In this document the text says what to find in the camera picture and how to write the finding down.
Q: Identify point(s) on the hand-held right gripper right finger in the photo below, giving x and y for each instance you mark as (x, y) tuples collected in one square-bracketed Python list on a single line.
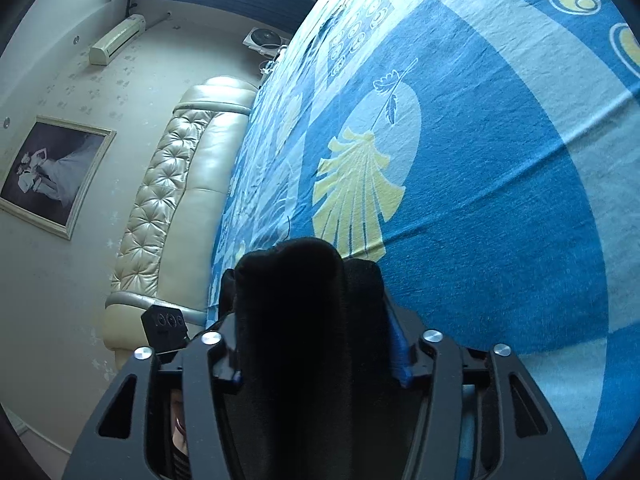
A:
[(400, 355)]

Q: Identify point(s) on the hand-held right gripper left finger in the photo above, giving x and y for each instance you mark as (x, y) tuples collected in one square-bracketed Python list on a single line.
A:
[(227, 355)]

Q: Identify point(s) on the black pants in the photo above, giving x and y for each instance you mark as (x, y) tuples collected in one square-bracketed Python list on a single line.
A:
[(290, 335)]

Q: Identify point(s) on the cream tufted leather headboard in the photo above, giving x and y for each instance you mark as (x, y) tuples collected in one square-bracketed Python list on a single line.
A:
[(165, 220)]

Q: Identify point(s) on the blue patterned bed sheet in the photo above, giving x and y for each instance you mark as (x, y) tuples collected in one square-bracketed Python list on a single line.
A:
[(475, 160)]

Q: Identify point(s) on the small white square fan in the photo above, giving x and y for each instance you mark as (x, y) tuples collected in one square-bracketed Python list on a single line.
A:
[(262, 39)]

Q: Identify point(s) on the framed wall picture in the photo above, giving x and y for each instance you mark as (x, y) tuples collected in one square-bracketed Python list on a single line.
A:
[(50, 170)]

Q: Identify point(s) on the white wall air conditioner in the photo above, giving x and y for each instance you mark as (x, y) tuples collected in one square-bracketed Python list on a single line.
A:
[(117, 40)]

